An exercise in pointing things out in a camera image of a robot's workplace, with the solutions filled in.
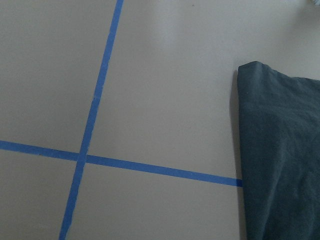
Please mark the black printed t-shirt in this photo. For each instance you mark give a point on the black printed t-shirt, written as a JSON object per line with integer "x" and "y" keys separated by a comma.
{"x": 279, "y": 136}

